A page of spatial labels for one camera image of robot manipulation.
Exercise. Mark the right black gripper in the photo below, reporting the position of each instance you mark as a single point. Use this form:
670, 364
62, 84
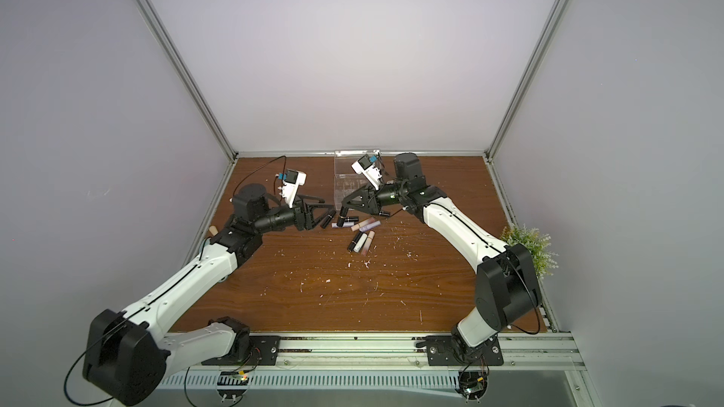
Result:
370, 198

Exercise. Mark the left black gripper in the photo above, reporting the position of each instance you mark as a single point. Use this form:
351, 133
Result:
303, 221

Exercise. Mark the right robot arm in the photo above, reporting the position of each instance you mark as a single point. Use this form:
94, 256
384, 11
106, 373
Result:
506, 285

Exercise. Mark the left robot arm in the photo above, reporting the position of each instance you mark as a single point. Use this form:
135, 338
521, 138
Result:
131, 351

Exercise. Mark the clear acrylic lipstick organizer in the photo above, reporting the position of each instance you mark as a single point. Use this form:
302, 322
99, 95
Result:
346, 180

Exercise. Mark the peach lip gloss tube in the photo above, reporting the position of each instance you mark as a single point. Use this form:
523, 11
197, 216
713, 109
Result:
362, 224

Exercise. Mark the lilac lip tube right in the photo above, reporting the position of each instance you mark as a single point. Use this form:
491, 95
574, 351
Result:
369, 226

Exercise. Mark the lilac lip tube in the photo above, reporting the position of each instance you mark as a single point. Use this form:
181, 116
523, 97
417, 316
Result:
344, 225
369, 226

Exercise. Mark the lilac lip tube left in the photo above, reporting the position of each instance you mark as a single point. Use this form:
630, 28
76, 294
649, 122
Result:
344, 225

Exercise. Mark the pink lip gloss tube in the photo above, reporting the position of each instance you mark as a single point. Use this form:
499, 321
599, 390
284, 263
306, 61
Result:
367, 244

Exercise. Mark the white lip balm tube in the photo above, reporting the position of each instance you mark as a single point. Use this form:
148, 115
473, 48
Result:
360, 243

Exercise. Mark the potted green plant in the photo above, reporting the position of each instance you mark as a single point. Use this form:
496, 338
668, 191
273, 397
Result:
537, 243

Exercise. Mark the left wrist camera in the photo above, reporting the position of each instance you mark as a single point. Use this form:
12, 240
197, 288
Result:
291, 182

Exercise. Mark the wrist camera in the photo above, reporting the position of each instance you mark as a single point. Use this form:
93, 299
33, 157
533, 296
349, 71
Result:
368, 167
291, 182

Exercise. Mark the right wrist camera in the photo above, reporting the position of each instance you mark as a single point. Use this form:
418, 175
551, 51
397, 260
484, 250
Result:
368, 167

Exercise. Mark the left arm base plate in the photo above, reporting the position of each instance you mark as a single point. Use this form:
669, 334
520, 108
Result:
249, 350

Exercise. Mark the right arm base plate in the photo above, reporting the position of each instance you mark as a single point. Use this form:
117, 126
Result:
451, 350

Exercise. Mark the aluminium front rail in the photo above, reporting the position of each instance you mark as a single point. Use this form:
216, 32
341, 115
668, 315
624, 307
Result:
372, 351

